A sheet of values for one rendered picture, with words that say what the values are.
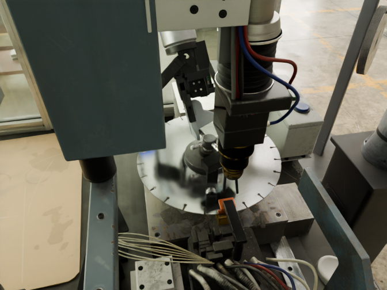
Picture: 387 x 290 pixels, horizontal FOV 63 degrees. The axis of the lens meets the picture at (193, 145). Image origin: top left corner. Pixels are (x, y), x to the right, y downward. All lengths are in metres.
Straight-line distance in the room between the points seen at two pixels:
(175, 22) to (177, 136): 0.53
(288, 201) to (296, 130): 0.23
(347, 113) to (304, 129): 1.78
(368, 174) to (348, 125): 1.54
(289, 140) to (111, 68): 0.76
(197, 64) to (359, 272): 0.49
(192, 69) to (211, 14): 0.42
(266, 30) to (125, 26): 0.16
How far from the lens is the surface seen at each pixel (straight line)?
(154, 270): 0.64
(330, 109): 2.04
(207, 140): 0.69
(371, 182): 1.09
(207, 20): 0.29
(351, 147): 1.18
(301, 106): 1.02
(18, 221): 0.97
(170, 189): 0.67
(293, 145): 1.01
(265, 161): 0.74
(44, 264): 0.87
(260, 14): 0.37
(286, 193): 0.86
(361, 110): 2.84
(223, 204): 0.61
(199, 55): 0.70
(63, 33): 0.29
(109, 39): 0.29
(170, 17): 0.28
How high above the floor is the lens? 1.46
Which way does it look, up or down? 42 degrees down
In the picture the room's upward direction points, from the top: straight up
